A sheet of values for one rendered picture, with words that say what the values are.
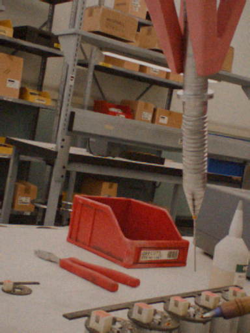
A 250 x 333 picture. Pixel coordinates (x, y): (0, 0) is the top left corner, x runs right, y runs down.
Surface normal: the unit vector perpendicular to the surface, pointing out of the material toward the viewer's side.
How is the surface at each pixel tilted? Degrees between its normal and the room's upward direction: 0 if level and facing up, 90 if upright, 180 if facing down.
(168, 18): 87
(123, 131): 90
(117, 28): 89
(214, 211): 90
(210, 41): 99
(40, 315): 0
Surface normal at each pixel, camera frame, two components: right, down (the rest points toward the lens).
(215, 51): 0.78, 0.33
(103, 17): 0.59, 0.14
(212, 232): -0.93, -0.15
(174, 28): 0.78, 0.12
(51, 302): 0.18, -0.98
